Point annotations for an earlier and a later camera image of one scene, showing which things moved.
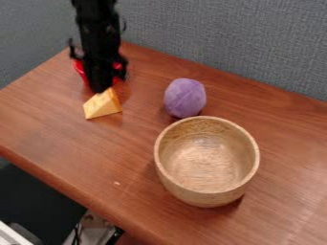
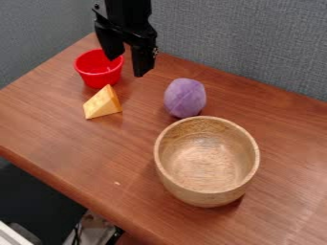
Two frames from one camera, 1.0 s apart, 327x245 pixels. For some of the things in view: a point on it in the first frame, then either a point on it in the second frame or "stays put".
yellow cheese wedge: x=103 y=104 stays put
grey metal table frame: x=95 y=230 stays put
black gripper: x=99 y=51 -> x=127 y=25
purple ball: x=184 y=98 stays put
